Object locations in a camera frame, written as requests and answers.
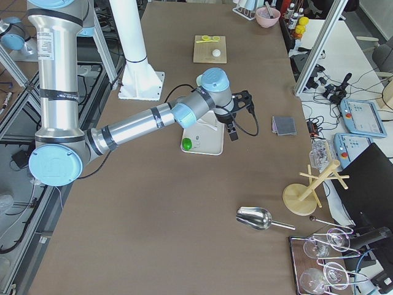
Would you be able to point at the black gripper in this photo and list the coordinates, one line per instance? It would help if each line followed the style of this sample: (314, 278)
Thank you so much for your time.
(225, 118)

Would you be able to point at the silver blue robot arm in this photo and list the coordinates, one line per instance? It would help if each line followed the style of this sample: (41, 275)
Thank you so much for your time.
(62, 148)
(16, 38)

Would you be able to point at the white steamed bun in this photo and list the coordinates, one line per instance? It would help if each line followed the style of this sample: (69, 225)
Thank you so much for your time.
(216, 52)

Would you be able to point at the pink bowl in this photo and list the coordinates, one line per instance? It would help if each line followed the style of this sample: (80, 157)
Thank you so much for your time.
(263, 17)

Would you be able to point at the white rabbit tray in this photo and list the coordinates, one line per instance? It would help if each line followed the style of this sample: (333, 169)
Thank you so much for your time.
(207, 135)

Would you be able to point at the green lime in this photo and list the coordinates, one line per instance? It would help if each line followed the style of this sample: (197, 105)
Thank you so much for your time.
(187, 144)

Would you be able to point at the grey folded cloth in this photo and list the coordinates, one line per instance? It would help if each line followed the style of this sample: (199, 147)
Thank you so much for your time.
(283, 125)

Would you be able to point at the wooden cutting board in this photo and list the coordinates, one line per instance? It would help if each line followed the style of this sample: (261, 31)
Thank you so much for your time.
(202, 53)

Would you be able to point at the metal scoop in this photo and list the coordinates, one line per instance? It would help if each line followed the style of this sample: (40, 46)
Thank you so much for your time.
(259, 218)

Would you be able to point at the clear plastic container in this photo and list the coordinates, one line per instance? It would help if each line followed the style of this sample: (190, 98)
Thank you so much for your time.
(319, 155)

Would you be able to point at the yellow plastic knife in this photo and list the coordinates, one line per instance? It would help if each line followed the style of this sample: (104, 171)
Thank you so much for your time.
(205, 41)

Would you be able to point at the wooden mug tree stand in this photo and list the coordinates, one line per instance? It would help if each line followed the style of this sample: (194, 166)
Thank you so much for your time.
(303, 200)

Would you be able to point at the lower teach pendant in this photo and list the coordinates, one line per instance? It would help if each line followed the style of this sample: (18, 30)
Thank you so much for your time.
(349, 146)

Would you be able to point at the teach pendant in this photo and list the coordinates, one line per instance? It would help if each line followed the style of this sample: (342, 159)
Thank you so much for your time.
(361, 117)
(349, 146)

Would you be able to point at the upper teach pendant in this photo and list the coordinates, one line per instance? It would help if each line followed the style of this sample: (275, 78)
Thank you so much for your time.
(361, 117)

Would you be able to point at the black monitor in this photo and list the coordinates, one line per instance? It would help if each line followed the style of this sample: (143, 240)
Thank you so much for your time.
(368, 198)

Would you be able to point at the wine glass rack tray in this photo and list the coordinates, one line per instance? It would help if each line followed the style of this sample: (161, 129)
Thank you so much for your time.
(317, 262)

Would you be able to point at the aluminium frame post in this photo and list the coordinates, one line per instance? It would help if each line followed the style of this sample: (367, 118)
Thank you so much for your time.
(324, 34)

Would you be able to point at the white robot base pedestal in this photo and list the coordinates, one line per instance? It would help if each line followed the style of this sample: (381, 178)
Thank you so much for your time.
(139, 81)

